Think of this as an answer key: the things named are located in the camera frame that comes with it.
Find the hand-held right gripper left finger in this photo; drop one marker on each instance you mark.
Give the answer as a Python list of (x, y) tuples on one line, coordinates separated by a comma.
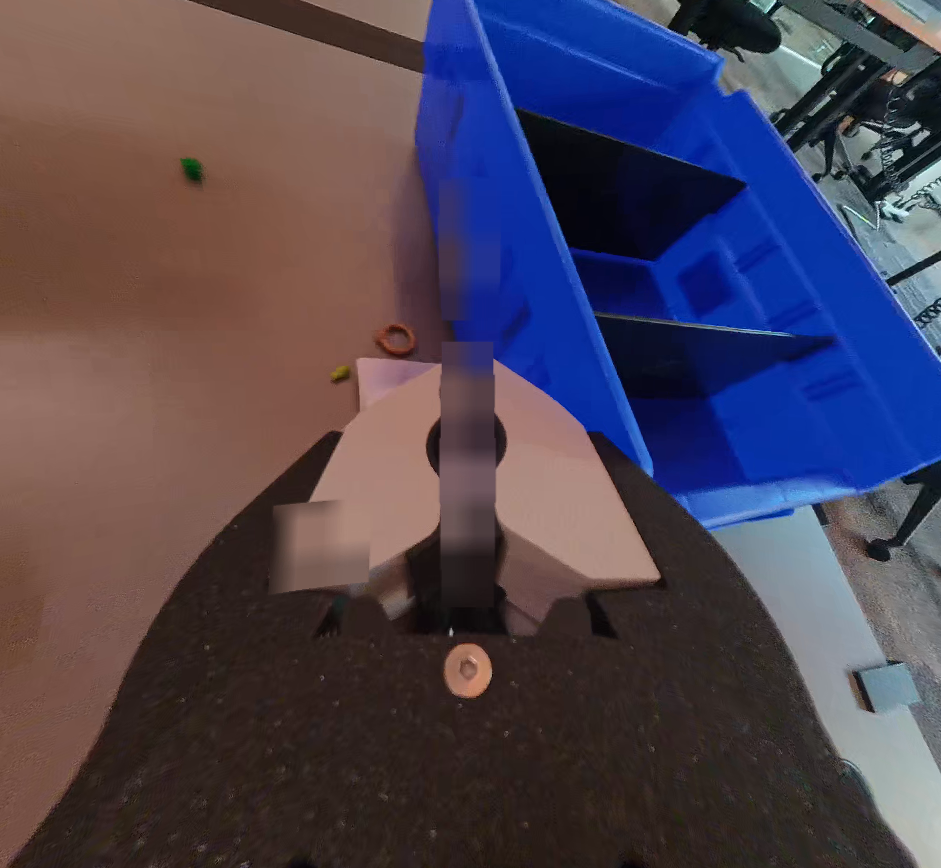
[(382, 464)]

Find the yellow-green small brick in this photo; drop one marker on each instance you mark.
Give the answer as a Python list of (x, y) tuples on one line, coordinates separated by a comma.
[(339, 372)]

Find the group of black office chairs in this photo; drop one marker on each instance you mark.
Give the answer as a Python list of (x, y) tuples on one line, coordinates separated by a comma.
[(882, 118)]

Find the green small brick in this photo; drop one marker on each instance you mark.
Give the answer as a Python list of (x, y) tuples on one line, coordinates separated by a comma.
[(192, 169)]

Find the grey floor box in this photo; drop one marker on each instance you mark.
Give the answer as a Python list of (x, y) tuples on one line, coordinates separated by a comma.
[(889, 688)]

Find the blue plastic bin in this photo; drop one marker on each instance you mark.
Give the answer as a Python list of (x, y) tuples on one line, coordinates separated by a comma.
[(735, 442)]

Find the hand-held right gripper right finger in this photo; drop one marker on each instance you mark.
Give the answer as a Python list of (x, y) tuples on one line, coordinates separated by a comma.
[(566, 500)]

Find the black chair base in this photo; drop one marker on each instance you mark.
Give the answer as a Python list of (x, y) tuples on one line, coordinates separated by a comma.
[(911, 515)]

